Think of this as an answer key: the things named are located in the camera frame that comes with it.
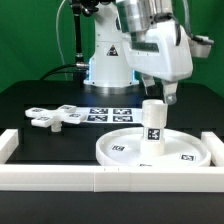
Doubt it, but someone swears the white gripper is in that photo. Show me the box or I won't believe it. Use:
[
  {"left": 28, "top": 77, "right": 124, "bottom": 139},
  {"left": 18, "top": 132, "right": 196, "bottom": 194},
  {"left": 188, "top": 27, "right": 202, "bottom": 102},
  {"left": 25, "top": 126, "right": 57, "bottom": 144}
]
[{"left": 122, "top": 20, "right": 193, "bottom": 105}]

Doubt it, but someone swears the white round table top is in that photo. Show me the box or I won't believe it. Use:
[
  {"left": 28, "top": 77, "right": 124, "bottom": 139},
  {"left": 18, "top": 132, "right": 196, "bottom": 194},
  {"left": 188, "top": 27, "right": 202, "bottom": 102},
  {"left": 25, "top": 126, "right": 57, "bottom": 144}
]
[{"left": 96, "top": 127, "right": 211, "bottom": 168}]

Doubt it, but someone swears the white marker sheet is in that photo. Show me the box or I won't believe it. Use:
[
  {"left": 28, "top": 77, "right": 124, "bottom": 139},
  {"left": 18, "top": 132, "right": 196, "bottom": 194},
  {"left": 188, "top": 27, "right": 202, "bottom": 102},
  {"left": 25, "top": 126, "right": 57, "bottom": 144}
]
[{"left": 65, "top": 107, "right": 142, "bottom": 124}]

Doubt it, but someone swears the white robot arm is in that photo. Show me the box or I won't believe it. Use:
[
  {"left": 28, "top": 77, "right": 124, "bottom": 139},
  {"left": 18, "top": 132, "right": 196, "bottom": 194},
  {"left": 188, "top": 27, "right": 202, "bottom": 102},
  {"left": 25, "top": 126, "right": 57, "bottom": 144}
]
[{"left": 84, "top": 0, "right": 194, "bottom": 105}]

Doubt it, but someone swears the white left fence bar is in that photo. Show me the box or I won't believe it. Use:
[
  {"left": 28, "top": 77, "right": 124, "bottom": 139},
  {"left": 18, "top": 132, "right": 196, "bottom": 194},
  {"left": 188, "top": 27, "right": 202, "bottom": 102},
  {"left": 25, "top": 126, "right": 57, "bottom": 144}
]
[{"left": 0, "top": 129, "right": 19, "bottom": 164}]

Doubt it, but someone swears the white front fence bar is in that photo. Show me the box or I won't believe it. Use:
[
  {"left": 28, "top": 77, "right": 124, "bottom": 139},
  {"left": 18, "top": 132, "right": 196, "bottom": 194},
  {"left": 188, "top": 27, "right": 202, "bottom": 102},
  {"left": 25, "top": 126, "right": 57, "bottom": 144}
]
[{"left": 0, "top": 165, "right": 224, "bottom": 192}]

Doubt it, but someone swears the white fence bar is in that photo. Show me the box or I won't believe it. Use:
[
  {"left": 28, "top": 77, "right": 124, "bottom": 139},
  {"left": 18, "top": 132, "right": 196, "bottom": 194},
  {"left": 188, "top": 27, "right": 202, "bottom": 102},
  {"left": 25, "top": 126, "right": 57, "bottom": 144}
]
[
  {"left": 201, "top": 132, "right": 224, "bottom": 167},
  {"left": 0, "top": 165, "right": 224, "bottom": 192},
  {"left": 0, "top": 129, "right": 19, "bottom": 164}
]

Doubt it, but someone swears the white right fence bar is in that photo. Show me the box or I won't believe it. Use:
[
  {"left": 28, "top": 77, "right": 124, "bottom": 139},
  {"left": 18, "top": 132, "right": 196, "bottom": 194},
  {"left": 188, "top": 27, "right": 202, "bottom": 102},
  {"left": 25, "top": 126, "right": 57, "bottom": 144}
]
[{"left": 201, "top": 132, "right": 224, "bottom": 167}]

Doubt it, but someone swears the white cross-shaped table base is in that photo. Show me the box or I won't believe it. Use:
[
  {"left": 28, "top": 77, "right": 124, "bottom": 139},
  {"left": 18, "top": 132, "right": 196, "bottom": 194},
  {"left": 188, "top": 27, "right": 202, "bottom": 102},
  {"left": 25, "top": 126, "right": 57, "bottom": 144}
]
[{"left": 25, "top": 105, "right": 87, "bottom": 133}]

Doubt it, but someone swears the black cable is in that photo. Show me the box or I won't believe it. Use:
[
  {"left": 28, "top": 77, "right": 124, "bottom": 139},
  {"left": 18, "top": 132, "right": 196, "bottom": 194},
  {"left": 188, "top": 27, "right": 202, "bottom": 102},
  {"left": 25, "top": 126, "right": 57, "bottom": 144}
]
[{"left": 39, "top": 63, "right": 90, "bottom": 81}]

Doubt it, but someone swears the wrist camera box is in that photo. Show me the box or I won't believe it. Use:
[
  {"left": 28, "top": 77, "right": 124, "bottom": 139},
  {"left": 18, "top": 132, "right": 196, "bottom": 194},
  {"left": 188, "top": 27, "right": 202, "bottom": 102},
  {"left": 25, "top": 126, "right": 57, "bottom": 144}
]
[{"left": 189, "top": 36, "right": 214, "bottom": 58}]

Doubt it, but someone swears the grey cable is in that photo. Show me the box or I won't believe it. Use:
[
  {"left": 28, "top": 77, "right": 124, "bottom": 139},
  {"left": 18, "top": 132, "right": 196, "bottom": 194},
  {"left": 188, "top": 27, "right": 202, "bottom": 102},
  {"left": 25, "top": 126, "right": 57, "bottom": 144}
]
[{"left": 55, "top": 0, "right": 68, "bottom": 81}]

